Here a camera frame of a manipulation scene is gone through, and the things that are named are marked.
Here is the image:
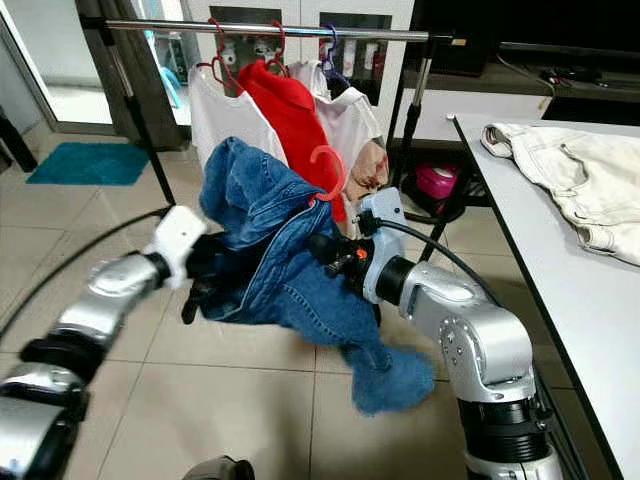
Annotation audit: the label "blue plastic hanger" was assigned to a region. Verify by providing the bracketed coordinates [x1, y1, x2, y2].
[315, 25, 346, 89]

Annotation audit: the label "silver black clothes rack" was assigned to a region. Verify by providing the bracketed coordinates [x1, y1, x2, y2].
[82, 12, 456, 236]

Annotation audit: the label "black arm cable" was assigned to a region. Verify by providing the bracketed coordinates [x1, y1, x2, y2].
[390, 215, 591, 480]
[0, 205, 176, 336]

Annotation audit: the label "pink vacuum cleaner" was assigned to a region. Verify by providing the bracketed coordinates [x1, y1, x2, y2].
[410, 160, 466, 201]

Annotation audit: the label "white printed t-shirt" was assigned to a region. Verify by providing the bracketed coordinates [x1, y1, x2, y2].
[285, 60, 391, 206]

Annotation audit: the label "white framed glass door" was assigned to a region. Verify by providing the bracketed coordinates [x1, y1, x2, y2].
[0, 0, 111, 131]

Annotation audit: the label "cream white jacket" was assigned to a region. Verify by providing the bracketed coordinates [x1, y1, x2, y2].
[480, 121, 640, 267]

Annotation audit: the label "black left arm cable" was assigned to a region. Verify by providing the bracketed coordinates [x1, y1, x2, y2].
[0, 205, 176, 336]

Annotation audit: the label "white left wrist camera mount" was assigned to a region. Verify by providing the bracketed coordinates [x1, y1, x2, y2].
[155, 205, 209, 291]

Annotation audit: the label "white low drawer cabinet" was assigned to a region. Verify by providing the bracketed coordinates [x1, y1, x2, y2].
[385, 85, 640, 146]

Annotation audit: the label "red shirt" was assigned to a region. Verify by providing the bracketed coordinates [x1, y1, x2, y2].
[238, 58, 346, 221]

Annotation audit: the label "white glass door cabinet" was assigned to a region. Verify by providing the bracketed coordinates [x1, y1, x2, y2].
[170, 0, 416, 121]

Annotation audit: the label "plain white t-shirt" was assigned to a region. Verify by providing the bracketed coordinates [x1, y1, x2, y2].
[187, 65, 286, 171]

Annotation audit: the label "dark grey curtain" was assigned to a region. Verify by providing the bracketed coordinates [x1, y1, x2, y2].
[75, 0, 176, 151]

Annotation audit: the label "red plastic hanger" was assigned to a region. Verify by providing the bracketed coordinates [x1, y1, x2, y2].
[305, 145, 349, 206]
[195, 18, 241, 96]
[260, 20, 289, 76]

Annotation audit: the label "grey table black legs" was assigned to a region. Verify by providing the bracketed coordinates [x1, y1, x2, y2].
[450, 113, 640, 480]

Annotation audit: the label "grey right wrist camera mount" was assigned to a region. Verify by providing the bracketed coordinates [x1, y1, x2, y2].
[358, 187, 411, 301]

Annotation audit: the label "light blue plastic hangers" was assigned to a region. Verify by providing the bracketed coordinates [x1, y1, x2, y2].
[155, 65, 179, 109]

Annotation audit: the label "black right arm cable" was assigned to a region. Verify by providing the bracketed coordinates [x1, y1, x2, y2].
[390, 215, 591, 480]

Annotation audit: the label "black television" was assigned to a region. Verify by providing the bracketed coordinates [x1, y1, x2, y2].
[410, 0, 640, 76]

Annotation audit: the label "teal floor mat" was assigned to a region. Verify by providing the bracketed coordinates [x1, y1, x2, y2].
[25, 142, 151, 186]

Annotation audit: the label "blue denim jacket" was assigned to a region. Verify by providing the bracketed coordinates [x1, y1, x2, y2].
[190, 137, 436, 416]

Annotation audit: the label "dark grey robot foot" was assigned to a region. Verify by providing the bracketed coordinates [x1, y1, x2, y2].
[182, 455, 256, 480]

